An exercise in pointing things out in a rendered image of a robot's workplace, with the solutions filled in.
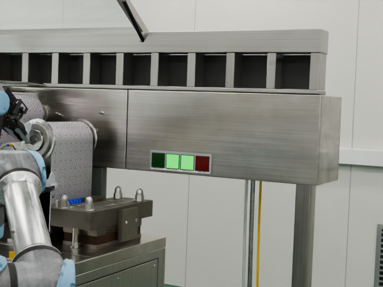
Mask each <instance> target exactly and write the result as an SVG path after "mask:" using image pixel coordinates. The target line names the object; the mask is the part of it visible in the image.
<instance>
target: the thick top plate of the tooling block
mask: <svg viewBox="0 0 383 287"><path fill-rule="evenodd" d="M93 204H94V211H84V210H83V209H84V203H76V204H69V208H58V207H53V208H51V226H57V227H66V228H74V229H82V230H86V231H91V230H95V229H99V228H104V227H109V226H113V225H117V224H118V215H119V210H122V209H125V208H131V207H138V219H142V218H147V217H150V216H152V213H153V201H152V200H146V199H144V201H135V198H126V197H123V198H122V199H115V198H113V197H111V198H105V199H103V200H101V201H97V202H93Z"/></svg>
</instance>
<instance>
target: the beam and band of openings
mask: <svg viewBox="0 0 383 287"><path fill-rule="evenodd" d="M141 33H142V35H143V37H144V42H139V41H140V38H139V36H138V34H137V32H91V33H56V34H0V80H4V81H20V82H29V83H47V84H44V88H87V89H127V90H151V91H193V92H235V93H277V94H300V95H326V91H325V74H326V61H327V54H328V36H329V32H328V31H325V30H323V29H293V30H226V31H158V32H141ZM140 85H145V86H140ZM168 86H169V87H168ZM212 87H218V88H212ZM261 88H266V89H261Z"/></svg>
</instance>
